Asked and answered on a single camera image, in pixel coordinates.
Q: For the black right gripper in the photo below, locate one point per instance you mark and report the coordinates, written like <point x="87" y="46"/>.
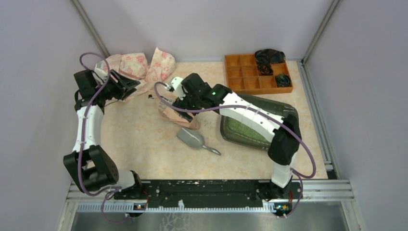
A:
<point x="183" y="101"/>

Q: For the dark grey litter box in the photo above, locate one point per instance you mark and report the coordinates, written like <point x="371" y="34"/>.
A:
<point x="272" y="106"/>

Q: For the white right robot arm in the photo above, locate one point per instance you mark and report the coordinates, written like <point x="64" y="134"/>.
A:
<point x="282" y="132"/>

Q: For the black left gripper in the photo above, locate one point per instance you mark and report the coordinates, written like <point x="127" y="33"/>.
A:
<point x="124" y="87"/>

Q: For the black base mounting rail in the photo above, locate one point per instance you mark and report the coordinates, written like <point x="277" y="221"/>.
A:
<point x="210" y="193"/>

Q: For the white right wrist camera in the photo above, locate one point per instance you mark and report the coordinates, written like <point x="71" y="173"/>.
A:
<point x="175" y="86"/>

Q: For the pink cat litter bag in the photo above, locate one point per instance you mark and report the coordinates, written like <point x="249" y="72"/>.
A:
<point x="168" y="114"/>

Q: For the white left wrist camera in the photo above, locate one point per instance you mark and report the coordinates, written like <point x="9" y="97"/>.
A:
<point x="100" y="72"/>

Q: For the orange divided organizer tray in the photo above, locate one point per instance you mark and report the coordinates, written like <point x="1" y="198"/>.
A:
<point x="245" y="75"/>

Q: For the floral pink cloth bag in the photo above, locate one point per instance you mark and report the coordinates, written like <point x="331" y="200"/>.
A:
<point x="136" y="66"/>

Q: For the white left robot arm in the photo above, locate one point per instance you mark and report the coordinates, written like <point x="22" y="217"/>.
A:
<point x="90" y="167"/>

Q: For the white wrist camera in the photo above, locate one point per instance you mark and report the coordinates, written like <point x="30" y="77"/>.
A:
<point x="175" y="86"/>
<point x="100" y="72"/>

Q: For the green cat litter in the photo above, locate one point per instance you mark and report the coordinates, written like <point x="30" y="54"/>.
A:
<point x="239" y="131"/>

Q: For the silver metal scoop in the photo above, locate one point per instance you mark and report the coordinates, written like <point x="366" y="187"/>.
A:
<point x="194" y="140"/>

